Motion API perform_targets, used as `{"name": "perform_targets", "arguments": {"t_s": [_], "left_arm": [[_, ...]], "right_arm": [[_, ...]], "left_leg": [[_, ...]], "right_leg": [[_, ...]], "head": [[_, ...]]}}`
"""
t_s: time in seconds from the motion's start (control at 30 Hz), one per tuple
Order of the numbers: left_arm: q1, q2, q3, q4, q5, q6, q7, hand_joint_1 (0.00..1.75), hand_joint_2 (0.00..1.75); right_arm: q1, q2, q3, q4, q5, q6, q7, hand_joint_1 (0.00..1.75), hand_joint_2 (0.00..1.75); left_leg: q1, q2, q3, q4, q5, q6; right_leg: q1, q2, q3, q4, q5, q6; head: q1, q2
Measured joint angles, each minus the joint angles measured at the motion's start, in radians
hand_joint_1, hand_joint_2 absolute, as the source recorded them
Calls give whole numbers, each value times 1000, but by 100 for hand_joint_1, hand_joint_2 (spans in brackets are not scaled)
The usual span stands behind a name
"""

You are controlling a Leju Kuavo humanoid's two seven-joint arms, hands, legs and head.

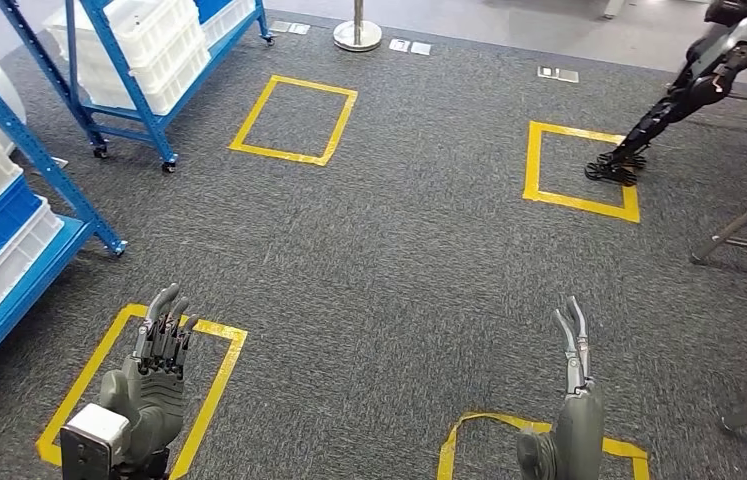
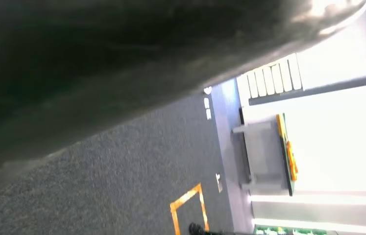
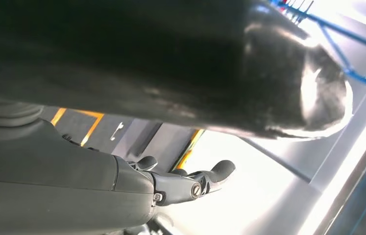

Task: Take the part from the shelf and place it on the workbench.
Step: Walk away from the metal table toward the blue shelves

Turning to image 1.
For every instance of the black left camera bracket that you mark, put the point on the black left camera bracket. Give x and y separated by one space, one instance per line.
144 467

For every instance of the white silver hanging robot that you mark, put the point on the white silver hanging robot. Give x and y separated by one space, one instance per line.
704 86

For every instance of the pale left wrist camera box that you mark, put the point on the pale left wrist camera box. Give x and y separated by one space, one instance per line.
91 440

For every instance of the grey floor socket plate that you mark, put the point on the grey floor socket plate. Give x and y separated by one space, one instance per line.
546 73
568 76

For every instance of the silver stanchion post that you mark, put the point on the silver stanchion post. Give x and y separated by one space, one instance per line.
358 34

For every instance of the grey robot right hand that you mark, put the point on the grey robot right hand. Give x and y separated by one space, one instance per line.
578 437

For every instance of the blue metal shelf rack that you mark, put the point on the blue metal shelf rack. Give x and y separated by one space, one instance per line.
28 142
121 86

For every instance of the yellow floor tape square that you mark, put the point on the yellow floor tape square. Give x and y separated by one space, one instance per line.
85 381

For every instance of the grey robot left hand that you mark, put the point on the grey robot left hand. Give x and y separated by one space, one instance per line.
154 404

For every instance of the small white floor plate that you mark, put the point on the small white floor plate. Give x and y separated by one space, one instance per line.
399 46
420 48
280 27
299 29

